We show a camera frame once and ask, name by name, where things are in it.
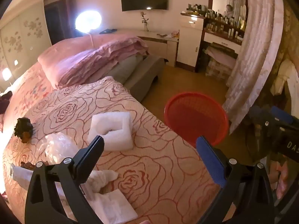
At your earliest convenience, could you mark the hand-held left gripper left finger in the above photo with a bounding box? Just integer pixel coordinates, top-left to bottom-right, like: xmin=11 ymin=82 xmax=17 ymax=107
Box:
xmin=24 ymin=135 xmax=105 ymax=224

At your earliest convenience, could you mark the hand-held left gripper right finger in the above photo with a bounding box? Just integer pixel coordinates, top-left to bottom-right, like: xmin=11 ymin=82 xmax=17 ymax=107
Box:
xmin=196 ymin=135 xmax=277 ymax=224

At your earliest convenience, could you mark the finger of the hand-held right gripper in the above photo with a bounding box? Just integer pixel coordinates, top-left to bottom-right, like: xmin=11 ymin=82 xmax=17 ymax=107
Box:
xmin=270 ymin=106 xmax=294 ymax=125

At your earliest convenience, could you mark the white tissue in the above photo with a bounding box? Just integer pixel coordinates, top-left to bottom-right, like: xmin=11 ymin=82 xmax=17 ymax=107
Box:
xmin=10 ymin=163 xmax=34 ymax=188
xmin=90 ymin=169 xmax=119 ymax=193

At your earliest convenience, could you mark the clear plastic bag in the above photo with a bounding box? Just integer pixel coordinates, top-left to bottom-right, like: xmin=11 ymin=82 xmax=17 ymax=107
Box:
xmin=38 ymin=132 xmax=81 ymax=166

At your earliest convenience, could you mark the white foam block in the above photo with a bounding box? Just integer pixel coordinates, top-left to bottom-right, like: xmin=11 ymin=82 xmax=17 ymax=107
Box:
xmin=88 ymin=112 xmax=133 ymax=151

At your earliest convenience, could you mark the red plastic basket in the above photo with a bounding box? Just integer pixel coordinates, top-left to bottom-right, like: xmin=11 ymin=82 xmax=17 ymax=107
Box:
xmin=164 ymin=92 xmax=229 ymax=148

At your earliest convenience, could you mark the brown wrapper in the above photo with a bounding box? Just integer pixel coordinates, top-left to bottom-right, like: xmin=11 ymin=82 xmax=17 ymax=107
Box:
xmin=20 ymin=161 xmax=36 ymax=170

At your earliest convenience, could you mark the black plastic bag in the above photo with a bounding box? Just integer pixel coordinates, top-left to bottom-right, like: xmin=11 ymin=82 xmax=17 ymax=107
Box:
xmin=13 ymin=117 xmax=34 ymax=143

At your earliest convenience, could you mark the white hanging garment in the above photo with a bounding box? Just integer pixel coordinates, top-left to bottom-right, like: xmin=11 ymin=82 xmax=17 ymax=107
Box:
xmin=271 ymin=59 xmax=299 ymax=96

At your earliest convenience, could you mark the pale patterned curtain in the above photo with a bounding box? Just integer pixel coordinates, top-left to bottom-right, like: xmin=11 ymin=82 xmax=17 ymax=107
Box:
xmin=222 ymin=0 xmax=284 ymax=134

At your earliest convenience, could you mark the cloth covered stack of boxes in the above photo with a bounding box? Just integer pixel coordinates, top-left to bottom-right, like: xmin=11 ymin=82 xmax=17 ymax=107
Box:
xmin=206 ymin=43 xmax=239 ymax=76

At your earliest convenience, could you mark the wooden dressing table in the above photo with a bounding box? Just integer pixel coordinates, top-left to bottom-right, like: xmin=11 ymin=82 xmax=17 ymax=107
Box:
xmin=196 ymin=0 xmax=248 ymax=75

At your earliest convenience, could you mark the pink floral bed sheet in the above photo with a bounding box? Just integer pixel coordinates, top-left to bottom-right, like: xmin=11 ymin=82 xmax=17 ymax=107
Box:
xmin=0 ymin=63 xmax=59 ymax=131

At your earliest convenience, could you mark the pink folded quilt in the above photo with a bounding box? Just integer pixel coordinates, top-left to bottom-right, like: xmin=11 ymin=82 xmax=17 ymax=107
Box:
xmin=37 ymin=34 xmax=150 ymax=90

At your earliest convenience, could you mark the purple cloth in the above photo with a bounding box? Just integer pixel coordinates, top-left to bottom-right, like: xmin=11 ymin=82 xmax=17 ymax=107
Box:
xmin=0 ymin=91 xmax=13 ymax=115

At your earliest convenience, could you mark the row of cosmetic bottles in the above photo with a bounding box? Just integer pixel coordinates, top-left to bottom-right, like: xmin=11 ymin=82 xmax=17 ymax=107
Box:
xmin=187 ymin=3 xmax=246 ymax=39

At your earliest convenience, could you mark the white cabinet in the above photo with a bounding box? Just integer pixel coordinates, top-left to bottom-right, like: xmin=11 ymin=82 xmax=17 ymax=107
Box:
xmin=176 ymin=12 xmax=207 ymax=73

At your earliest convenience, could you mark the white desk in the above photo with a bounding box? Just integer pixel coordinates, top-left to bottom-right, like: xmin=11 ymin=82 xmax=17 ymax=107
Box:
xmin=117 ymin=29 xmax=179 ymax=67

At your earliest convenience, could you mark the small clutter of packets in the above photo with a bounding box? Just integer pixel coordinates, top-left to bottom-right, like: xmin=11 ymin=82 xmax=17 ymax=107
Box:
xmin=159 ymin=30 xmax=180 ymax=39

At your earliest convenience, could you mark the flower pattern sliding wardrobe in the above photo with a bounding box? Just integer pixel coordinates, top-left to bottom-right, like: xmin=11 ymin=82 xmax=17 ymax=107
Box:
xmin=0 ymin=0 xmax=53 ymax=91

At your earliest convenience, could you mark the dark doorway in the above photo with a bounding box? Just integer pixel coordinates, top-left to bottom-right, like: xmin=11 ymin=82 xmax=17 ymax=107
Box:
xmin=44 ymin=0 xmax=75 ymax=46

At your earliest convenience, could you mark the rose in vase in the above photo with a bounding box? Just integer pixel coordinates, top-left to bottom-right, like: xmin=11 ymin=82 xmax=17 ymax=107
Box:
xmin=140 ymin=12 xmax=149 ymax=32

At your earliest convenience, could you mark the round ring lamp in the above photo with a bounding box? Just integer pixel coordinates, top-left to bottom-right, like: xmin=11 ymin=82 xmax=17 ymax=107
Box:
xmin=75 ymin=10 xmax=103 ymax=47

